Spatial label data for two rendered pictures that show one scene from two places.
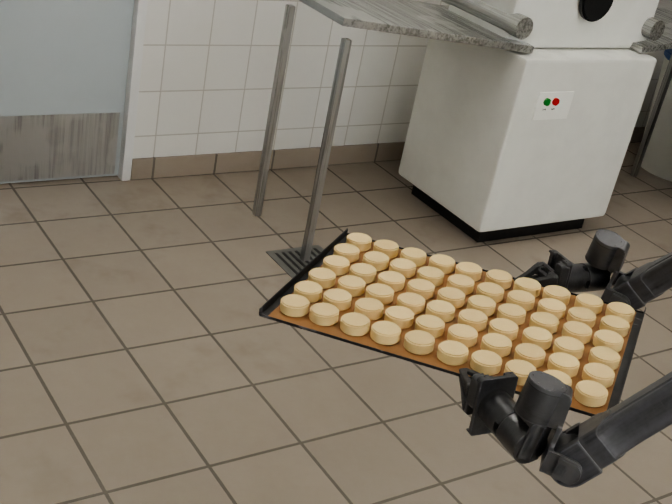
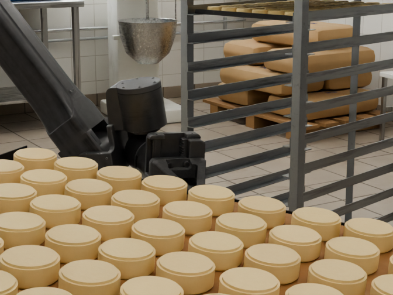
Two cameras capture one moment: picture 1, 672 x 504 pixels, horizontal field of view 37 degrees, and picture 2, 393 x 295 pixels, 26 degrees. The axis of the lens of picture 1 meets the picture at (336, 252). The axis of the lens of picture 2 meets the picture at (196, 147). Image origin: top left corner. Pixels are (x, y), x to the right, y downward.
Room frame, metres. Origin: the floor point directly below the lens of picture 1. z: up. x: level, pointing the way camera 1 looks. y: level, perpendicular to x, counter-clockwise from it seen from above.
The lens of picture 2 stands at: (2.26, -0.13, 1.25)
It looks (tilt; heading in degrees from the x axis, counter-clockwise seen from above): 13 degrees down; 187
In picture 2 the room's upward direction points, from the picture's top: straight up
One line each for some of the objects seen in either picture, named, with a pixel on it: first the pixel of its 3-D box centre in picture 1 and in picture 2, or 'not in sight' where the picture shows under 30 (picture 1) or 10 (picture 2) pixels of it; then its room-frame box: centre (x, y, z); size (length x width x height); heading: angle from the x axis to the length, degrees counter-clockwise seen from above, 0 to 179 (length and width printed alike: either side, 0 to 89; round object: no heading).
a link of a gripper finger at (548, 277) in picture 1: (534, 285); not in sight; (1.73, -0.39, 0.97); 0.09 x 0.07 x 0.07; 118
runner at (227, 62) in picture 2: not in sight; (255, 58); (-0.66, -0.29, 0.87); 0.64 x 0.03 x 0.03; 143
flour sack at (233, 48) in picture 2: not in sight; (276, 50); (-4.07, -0.33, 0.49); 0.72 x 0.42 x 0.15; 128
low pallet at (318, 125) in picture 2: not in sight; (293, 113); (-3.85, -0.18, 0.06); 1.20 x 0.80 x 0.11; 40
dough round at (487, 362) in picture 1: (486, 362); (164, 189); (1.38, -0.27, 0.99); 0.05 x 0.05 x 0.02
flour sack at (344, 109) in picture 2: not in sight; (323, 102); (-3.63, 0.02, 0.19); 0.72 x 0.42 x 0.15; 132
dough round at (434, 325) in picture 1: (429, 326); (240, 230); (1.47, -0.18, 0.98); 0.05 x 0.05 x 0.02
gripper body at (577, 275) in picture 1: (565, 278); not in sight; (1.76, -0.45, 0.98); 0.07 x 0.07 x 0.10; 28
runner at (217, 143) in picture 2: not in sight; (254, 134); (-0.66, -0.29, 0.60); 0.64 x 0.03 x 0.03; 143
